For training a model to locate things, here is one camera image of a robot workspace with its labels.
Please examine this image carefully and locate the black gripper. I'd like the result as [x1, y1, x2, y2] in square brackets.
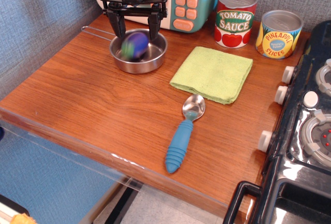
[101, 0, 168, 40]

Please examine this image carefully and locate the purple toy eggplant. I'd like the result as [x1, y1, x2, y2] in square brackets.
[121, 32, 149, 61]

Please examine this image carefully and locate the small steel pot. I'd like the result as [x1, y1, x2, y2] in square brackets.
[81, 26, 168, 74]

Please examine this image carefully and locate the green folded cloth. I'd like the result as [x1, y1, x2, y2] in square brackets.
[170, 47, 253, 104]

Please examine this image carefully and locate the tomato sauce can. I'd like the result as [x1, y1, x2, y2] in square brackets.
[214, 0, 258, 48]

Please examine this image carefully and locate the pineapple slices can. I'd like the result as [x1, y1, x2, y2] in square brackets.
[255, 10, 304, 59]

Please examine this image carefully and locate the white stove knob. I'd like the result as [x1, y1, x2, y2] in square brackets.
[281, 66, 295, 84]
[258, 130, 273, 153]
[274, 86, 288, 105]

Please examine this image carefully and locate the orange object bottom left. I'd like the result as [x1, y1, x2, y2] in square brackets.
[0, 194, 37, 224]

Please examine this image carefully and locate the black toy stove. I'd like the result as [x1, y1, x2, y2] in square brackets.
[223, 21, 330, 223]

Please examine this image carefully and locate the blue handled metal spoon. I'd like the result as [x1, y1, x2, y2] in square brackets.
[165, 94, 206, 173]

